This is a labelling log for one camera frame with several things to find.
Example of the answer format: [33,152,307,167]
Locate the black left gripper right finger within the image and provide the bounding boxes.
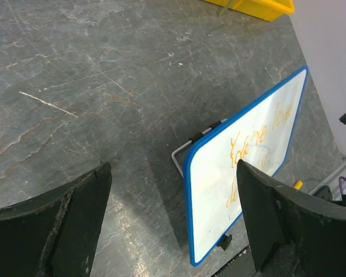
[236,160,346,276]

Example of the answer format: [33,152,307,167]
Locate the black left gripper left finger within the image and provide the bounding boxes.
[0,162,112,276]

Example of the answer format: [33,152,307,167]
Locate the white orange marker pen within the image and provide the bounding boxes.
[294,180,303,189]

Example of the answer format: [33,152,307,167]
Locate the blue framed whiteboard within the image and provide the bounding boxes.
[182,66,309,266]

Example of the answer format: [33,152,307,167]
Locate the yellow plastic fruit bin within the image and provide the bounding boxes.
[205,0,295,22]

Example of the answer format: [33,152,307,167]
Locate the green netted melon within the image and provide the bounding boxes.
[217,0,235,16]

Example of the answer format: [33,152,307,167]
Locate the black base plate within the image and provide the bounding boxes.
[212,245,255,277]

